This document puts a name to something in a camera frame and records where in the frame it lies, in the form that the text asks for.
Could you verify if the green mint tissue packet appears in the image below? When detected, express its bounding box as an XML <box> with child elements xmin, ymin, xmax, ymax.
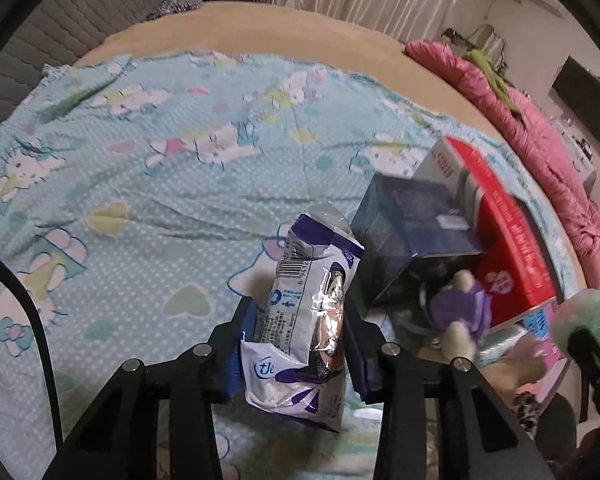
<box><xmin>550</xmin><ymin>288</ymin><xmax>600</xmax><ymax>356</ymax></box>

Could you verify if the white purple snack packet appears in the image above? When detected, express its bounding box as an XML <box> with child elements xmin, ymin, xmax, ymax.
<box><xmin>240</xmin><ymin>203</ymin><xmax>364</xmax><ymax>432</ymax></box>

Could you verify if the purple plush toy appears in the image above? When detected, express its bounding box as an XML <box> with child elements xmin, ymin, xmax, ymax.
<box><xmin>428</xmin><ymin>270</ymin><xmax>492</xmax><ymax>361</ymax></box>

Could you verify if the shallow tray with pink book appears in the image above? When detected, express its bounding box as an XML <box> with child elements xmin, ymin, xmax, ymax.
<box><xmin>414</xmin><ymin>297</ymin><xmax>577</xmax><ymax>411</ymax></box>

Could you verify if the red tissue pack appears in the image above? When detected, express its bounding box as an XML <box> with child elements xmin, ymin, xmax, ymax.
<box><xmin>414</xmin><ymin>136</ymin><xmax>557</xmax><ymax>328</ymax></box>

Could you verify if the dark navy small box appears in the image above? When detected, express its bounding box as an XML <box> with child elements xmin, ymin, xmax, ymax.
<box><xmin>352</xmin><ymin>174</ymin><xmax>483</xmax><ymax>308</ymax></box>

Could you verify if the white drawer cabinet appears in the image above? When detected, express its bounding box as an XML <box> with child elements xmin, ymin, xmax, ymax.
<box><xmin>553</xmin><ymin>119</ymin><xmax>597</xmax><ymax>193</ymax></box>

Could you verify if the Hello Kitty blue bedsheet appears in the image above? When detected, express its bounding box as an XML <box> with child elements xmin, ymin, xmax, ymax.
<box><xmin>0</xmin><ymin>49</ymin><xmax>581</xmax><ymax>480</ymax></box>

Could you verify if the pink quilt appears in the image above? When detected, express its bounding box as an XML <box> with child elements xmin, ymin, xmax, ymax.
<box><xmin>403</xmin><ymin>39</ymin><xmax>600</xmax><ymax>288</ymax></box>

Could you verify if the green cloth on quilt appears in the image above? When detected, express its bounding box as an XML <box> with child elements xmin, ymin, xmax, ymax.
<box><xmin>463</xmin><ymin>49</ymin><xmax>522</xmax><ymax>122</ymax></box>

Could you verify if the round beige mattress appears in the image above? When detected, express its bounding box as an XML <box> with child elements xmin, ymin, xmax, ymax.
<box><xmin>74</xmin><ymin>1</ymin><xmax>590</xmax><ymax>291</ymax></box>

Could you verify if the grey quilted sofa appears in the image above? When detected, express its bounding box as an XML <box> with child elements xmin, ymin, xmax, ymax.
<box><xmin>0</xmin><ymin>0</ymin><xmax>178</xmax><ymax>139</ymax></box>

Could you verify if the black wall television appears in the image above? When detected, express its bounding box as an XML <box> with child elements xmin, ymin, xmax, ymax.
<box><xmin>552</xmin><ymin>56</ymin><xmax>600</xmax><ymax>144</ymax></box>

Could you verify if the black cable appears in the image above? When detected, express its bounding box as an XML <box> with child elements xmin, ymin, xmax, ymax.
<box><xmin>0</xmin><ymin>245</ymin><xmax>66</xmax><ymax>451</ymax></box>

